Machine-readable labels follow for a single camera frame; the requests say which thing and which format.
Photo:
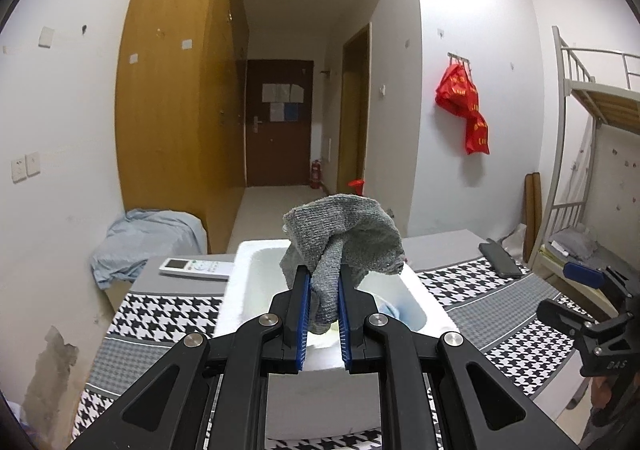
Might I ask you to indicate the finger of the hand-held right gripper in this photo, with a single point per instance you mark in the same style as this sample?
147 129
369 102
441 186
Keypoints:
582 272
560 315

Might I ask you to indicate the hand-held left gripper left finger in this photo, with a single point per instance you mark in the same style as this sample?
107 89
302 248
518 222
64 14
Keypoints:
302 325

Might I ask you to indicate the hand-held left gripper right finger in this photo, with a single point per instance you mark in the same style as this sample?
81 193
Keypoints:
345 325

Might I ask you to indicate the white foam box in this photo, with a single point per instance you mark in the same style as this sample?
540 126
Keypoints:
320 405

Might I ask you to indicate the grey sock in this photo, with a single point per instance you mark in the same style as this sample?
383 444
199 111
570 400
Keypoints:
345 230

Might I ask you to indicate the grey folded bedding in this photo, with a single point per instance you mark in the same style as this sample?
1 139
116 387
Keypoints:
575 242

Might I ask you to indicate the blue face mask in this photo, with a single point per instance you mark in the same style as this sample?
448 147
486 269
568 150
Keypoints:
395 312

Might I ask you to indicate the white plastic bag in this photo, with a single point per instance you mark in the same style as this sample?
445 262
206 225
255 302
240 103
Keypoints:
515 240

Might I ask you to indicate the wooden boards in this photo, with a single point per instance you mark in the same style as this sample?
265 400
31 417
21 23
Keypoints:
531 210

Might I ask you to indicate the black smartphone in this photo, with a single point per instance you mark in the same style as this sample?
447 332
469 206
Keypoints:
500 260

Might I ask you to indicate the white hanging cloth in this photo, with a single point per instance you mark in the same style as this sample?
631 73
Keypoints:
582 155

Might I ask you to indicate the white remote control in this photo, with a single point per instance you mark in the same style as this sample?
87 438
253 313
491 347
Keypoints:
195 268

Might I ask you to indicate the houndstooth tablecloth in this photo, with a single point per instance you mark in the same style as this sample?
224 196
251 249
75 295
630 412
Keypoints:
165 310

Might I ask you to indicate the red fire extinguisher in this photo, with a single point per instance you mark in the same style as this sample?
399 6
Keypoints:
316 175

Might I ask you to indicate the dark brown door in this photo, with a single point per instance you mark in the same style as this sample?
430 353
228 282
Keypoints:
280 155

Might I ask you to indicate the red cloth bag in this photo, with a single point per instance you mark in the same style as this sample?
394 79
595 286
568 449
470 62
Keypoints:
477 135
457 90

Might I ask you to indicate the light blue cloth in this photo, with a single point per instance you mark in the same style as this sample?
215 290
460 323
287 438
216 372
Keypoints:
145 240

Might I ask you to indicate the metal bunk bed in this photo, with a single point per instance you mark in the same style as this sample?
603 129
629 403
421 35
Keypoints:
567 80

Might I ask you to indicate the light wooden side door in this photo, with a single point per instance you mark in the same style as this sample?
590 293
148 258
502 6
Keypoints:
355 120

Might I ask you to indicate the blue door notice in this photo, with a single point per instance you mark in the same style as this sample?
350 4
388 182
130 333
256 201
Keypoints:
291 111

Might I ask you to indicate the white door notice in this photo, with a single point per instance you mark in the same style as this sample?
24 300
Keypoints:
277 112
297 92
276 93

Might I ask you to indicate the wooden wardrobe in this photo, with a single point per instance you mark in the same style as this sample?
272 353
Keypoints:
170 105

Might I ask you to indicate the metal wall hook rack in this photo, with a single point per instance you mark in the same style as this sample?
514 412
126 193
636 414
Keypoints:
460 57

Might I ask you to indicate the white wall socket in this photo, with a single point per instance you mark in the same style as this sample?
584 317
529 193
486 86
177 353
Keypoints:
32 163
20 169

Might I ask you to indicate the white wall switch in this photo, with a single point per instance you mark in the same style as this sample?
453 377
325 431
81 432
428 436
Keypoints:
46 37

